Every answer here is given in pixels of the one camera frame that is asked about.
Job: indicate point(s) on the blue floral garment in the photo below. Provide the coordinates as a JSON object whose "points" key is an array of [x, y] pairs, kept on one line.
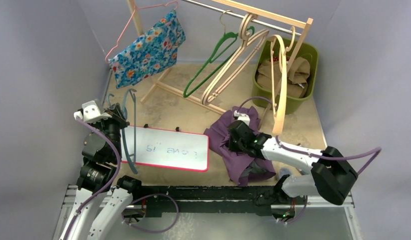
{"points": [[150, 54]]}

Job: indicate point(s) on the small blue round lid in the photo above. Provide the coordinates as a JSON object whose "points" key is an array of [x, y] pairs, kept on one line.
{"points": [[284, 171]]}

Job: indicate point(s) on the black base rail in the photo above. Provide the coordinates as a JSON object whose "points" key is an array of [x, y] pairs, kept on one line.
{"points": [[263, 201]]}

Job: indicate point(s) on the pink-framed whiteboard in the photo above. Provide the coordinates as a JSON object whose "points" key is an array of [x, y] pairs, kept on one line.
{"points": [[166, 148]]}

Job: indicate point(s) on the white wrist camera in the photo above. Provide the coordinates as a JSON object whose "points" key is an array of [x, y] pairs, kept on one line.
{"points": [[243, 117], [91, 112]]}

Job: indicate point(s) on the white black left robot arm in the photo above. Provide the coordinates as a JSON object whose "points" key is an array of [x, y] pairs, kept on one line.
{"points": [[97, 204]]}

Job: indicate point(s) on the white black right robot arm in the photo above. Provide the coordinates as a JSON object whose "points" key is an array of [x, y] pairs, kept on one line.
{"points": [[327, 173]]}

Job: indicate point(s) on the green plastic hanger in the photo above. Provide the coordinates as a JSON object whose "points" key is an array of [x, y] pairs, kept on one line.
{"points": [[213, 57]]}

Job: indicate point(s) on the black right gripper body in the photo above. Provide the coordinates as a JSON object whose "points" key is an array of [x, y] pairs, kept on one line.
{"points": [[236, 133]]}

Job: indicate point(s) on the green plastic bin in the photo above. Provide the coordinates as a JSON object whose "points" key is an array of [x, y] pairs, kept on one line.
{"points": [[306, 51]]}

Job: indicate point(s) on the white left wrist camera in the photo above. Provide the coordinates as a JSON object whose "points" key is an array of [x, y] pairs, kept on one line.
{"points": [[91, 112]]}

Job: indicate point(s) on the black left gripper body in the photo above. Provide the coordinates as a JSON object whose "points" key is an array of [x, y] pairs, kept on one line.
{"points": [[112, 126]]}

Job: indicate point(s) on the tan garment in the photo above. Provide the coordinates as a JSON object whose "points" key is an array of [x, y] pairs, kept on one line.
{"points": [[297, 76]]}

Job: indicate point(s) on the beige plastic hanger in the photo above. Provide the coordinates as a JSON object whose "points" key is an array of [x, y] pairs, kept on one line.
{"points": [[279, 109]]}

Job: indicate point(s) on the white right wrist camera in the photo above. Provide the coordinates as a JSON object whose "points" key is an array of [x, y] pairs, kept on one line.
{"points": [[243, 117]]}

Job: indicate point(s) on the purple garment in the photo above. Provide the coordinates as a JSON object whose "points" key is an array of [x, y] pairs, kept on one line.
{"points": [[241, 168]]}

